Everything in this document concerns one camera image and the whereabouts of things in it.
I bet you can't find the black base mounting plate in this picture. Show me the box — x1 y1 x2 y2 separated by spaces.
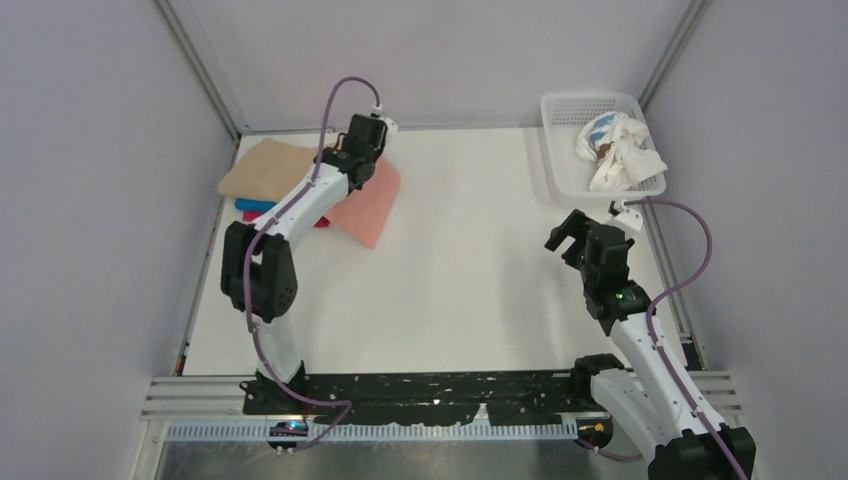
239 370 602 427

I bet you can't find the white crumpled t-shirt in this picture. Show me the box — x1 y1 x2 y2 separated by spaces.
575 111 668 192

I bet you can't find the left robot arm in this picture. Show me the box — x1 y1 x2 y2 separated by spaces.
220 113 398 401

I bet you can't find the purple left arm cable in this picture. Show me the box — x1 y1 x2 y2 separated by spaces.
242 76 386 452

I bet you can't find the salmon pink t-shirt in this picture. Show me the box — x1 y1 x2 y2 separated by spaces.
324 157 401 249

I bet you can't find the beige folded t-shirt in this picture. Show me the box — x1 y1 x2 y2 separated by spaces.
217 139 317 203

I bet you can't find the white plastic basket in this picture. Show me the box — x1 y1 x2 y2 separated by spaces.
540 92 667 205

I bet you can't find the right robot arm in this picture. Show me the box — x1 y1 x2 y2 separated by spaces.
545 206 756 479

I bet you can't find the blue folded t-shirt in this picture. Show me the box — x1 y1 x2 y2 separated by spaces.
234 198 276 212

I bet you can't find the white slotted cable duct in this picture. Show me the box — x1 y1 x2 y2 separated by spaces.
165 419 578 442

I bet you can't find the magenta folded t-shirt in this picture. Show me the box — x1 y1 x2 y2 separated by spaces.
241 211 330 228

